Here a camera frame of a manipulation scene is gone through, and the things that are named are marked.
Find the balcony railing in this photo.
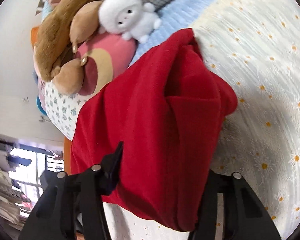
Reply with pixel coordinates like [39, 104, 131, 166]
[40, 152, 66, 180]

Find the light blue bed sheet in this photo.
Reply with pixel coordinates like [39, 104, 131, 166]
[127, 0, 237, 68]

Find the white plush toy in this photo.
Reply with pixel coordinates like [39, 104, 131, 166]
[98, 0, 163, 43]

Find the red polo shirt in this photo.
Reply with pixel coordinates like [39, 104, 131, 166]
[70, 28, 238, 232]

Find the cream daisy blanket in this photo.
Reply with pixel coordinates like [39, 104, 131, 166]
[102, 0, 300, 240]

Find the white floral pillow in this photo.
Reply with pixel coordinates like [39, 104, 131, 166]
[44, 80, 91, 141]

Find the brown plush toy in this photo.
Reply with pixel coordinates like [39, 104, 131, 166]
[33, 0, 103, 96]

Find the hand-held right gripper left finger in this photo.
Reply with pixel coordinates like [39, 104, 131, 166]
[18, 141, 124, 240]

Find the pink round cushion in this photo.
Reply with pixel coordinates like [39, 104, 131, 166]
[74, 32, 137, 96]

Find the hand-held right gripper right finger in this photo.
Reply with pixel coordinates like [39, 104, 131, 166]
[187, 169, 282, 240]

